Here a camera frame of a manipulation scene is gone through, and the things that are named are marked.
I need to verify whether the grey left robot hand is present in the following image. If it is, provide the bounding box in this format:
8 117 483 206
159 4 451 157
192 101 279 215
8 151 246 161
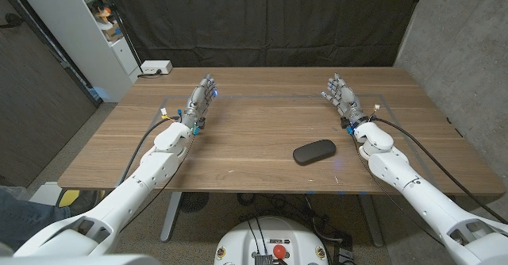
179 73 218 136

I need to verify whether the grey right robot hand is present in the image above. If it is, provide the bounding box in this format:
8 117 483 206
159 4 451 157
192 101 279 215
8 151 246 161
320 72 371 130

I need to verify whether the black glasses case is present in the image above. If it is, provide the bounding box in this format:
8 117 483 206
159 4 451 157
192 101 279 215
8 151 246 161
292 139 337 167

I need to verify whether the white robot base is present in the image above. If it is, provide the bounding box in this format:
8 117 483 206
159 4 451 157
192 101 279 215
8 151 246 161
214 216 329 265

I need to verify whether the white power strip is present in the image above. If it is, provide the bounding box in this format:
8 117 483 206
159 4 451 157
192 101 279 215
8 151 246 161
140 60 174 75

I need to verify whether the black round floor fan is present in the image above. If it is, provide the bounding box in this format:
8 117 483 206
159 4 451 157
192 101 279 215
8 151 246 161
179 192 210 213

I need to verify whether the black backdrop curtain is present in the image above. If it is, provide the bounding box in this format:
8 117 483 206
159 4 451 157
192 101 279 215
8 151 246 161
102 0 428 68

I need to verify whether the black backdrop stand pole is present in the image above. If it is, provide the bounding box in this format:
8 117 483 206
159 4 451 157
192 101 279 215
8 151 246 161
97 0 143 74

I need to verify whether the cardboard box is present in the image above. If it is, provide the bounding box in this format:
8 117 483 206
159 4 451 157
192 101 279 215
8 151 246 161
103 21 124 42

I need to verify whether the grey table leg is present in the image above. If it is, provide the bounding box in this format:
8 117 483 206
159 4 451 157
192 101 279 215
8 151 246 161
359 194 384 248
160 192 183 243

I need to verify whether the orange toy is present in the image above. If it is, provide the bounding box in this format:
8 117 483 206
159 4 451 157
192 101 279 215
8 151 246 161
94 6 113 24

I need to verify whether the white shelf cabinet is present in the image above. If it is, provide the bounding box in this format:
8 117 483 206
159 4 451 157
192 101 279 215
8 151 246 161
11 0 143 103

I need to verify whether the yellow and black floor object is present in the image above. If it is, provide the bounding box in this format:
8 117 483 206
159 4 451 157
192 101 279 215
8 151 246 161
55 189 106 214

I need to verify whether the dark wooden door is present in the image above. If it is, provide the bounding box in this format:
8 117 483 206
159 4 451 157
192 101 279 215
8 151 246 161
0 0 100 189

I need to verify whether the white floor box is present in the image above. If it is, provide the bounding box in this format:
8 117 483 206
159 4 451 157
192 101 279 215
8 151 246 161
29 181 63 206

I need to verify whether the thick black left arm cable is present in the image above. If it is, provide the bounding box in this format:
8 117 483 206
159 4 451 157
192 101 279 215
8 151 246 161
117 116 183 186

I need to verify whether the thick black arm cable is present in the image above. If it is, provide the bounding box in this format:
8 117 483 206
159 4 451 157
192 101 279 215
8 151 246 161
117 116 183 186
371 116 508 225

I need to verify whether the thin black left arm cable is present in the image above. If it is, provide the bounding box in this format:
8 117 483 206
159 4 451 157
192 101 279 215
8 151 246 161
117 132 198 233

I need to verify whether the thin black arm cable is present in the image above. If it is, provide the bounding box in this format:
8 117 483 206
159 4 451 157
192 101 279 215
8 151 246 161
117 132 198 233
348 132 448 248

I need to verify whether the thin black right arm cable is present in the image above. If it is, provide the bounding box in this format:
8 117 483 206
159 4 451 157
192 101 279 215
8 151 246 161
348 132 448 248

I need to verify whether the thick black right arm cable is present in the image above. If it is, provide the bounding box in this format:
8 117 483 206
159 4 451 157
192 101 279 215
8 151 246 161
371 116 508 225

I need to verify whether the black door handle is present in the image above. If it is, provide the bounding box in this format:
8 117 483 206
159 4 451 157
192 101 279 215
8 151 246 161
0 13 24 29

